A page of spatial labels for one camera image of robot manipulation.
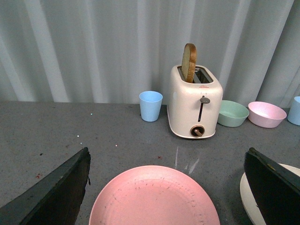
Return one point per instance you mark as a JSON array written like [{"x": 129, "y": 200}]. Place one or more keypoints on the light blue cup left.
[{"x": 150, "y": 104}]

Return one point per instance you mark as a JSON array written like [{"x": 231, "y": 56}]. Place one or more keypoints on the toasted bread slice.
[{"x": 189, "y": 62}]

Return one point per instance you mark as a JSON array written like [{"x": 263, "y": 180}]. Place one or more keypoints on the cream white toaster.
[{"x": 193, "y": 108}]

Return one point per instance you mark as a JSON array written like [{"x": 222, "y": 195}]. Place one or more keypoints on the pink bowl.
[{"x": 265, "y": 115}]

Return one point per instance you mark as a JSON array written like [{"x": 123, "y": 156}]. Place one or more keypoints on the pink plate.
[{"x": 153, "y": 195}]

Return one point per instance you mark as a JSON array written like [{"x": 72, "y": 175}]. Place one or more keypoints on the mint green bowl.
[{"x": 232, "y": 114}]

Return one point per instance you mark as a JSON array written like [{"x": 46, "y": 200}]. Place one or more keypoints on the light blue cup right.
[{"x": 294, "y": 113}]

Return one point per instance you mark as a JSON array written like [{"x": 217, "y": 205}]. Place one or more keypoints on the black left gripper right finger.
[{"x": 276, "y": 189}]

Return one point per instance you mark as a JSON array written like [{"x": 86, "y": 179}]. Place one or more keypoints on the white plate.
[{"x": 249, "y": 202}]

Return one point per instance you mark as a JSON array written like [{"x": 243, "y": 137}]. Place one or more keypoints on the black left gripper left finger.
[{"x": 54, "y": 200}]

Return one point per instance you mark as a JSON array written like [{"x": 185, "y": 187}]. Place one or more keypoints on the light blue cup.
[
  {"x": 294, "y": 113},
  {"x": 150, "y": 104}
]

